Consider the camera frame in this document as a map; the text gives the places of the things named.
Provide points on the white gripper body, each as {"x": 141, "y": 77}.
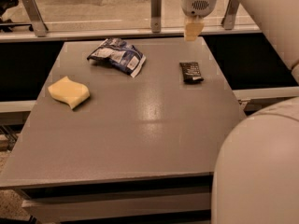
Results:
{"x": 199, "y": 4}

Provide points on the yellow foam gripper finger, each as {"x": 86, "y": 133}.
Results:
{"x": 193, "y": 27}

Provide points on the black rxbar chocolate bar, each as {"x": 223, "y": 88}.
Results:
{"x": 191, "y": 72}

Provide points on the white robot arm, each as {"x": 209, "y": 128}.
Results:
{"x": 256, "y": 176}

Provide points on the blue chip bag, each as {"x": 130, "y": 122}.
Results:
{"x": 121, "y": 55}

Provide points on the yellow sponge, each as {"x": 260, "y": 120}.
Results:
{"x": 69, "y": 92}

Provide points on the black office chair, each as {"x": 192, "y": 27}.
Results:
{"x": 8, "y": 25}

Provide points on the grey table drawer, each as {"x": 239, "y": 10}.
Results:
{"x": 89, "y": 208}

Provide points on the right metal glass bracket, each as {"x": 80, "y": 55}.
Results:
{"x": 228, "y": 21}

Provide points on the metal glass bracket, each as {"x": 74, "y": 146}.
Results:
{"x": 228, "y": 21}
{"x": 39, "y": 27}
{"x": 155, "y": 21}

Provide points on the middle metal glass bracket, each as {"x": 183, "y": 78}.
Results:
{"x": 155, "y": 21}

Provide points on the left metal glass bracket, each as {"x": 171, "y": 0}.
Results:
{"x": 39, "y": 27}

